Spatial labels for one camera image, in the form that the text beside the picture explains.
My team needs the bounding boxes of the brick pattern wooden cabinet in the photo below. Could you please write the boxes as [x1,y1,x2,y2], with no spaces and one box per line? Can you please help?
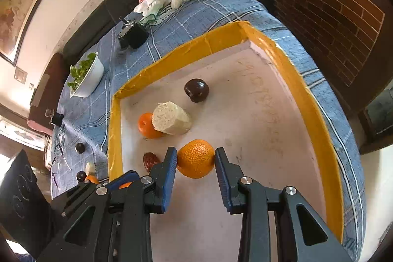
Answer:
[223,0,386,115]

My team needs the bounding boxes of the purple framed eyeglasses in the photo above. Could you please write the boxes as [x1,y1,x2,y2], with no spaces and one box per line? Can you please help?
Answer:
[50,142,73,189]

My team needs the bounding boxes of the yellow rimmed tray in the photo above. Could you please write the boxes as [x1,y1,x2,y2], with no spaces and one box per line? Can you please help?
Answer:
[107,20,345,262]

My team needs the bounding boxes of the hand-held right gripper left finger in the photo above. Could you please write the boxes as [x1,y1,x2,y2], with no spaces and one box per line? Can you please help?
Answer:
[37,147,179,262]

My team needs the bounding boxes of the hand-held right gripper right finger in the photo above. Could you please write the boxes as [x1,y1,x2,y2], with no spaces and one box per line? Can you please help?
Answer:
[214,147,353,262]

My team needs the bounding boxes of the black gadget with beige knob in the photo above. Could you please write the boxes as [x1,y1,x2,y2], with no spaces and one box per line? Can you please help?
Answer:
[45,109,64,127]

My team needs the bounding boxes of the blue plaid tablecloth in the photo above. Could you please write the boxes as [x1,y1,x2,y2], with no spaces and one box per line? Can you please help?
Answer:
[51,0,367,262]

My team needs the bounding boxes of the red jujube date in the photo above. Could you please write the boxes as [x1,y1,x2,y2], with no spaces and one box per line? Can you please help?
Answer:
[143,152,162,173]

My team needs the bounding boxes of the beige wall plaque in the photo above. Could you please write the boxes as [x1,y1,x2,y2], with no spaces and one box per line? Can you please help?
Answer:
[14,66,29,84]

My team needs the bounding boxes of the large white yam piece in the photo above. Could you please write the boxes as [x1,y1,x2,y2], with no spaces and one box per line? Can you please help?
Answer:
[152,101,192,136]

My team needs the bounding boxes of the green lettuce leaves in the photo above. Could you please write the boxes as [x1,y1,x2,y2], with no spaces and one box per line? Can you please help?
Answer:
[68,53,97,91]

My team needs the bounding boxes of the brown armchair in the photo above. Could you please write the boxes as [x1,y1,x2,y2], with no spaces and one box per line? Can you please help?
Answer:
[27,53,70,135]

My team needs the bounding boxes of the white bowl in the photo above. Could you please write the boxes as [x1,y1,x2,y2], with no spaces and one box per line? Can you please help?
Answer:
[69,53,105,98]

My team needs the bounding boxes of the small orange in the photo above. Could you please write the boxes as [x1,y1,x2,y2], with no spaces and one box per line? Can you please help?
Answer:
[138,112,166,140]

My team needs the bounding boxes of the black charger box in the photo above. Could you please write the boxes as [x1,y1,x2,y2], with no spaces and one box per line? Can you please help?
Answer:
[118,20,150,50]

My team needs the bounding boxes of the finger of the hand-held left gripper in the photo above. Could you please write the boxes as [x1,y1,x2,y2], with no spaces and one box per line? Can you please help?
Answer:
[50,182,98,233]
[105,170,140,193]

